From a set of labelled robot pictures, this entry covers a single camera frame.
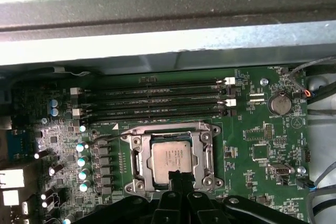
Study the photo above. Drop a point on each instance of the CPU socket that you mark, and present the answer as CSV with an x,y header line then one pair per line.
x,y
136,186

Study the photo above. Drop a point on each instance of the black RAM slot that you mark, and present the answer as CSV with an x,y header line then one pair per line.
x,y
183,116
183,105
183,83
183,94

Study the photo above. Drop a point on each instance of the metal locking lever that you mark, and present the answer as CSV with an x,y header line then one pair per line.
x,y
105,138

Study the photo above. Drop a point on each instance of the black PC case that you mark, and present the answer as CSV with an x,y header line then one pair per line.
x,y
168,11

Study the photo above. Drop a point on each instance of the green motherboard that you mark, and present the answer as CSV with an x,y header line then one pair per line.
x,y
236,134

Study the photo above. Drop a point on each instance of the silver coin cell battery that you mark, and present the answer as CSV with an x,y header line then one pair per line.
x,y
281,103

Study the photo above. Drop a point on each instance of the metal internal USB port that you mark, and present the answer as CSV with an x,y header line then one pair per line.
x,y
279,170

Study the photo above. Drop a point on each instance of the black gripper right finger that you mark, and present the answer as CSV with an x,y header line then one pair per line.
x,y
199,208

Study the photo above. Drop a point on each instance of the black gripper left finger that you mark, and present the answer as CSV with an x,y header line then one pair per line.
x,y
168,208

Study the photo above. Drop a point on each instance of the silver-topped CPU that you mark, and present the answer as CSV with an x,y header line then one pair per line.
x,y
162,166

